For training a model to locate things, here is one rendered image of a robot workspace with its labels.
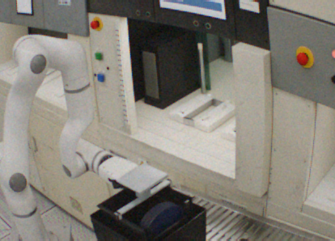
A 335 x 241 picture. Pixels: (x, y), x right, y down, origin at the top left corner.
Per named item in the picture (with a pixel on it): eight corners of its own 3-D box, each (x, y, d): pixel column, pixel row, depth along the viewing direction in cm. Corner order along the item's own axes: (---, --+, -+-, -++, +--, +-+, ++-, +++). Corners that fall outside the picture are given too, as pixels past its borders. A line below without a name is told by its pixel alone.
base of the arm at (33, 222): (15, 256, 166) (-1, 222, 157) (19, 227, 183) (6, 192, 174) (57, 260, 166) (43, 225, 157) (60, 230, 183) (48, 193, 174)
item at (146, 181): (154, 220, 187) (144, 148, 171) (197, 240, 174) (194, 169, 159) (108, 250, 171) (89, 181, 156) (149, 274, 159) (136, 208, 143)
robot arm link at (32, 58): (19, 176, 166) (31, 200, 153) (-8, 174, 159) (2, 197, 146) (45, 37, 152) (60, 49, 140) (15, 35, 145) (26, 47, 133)
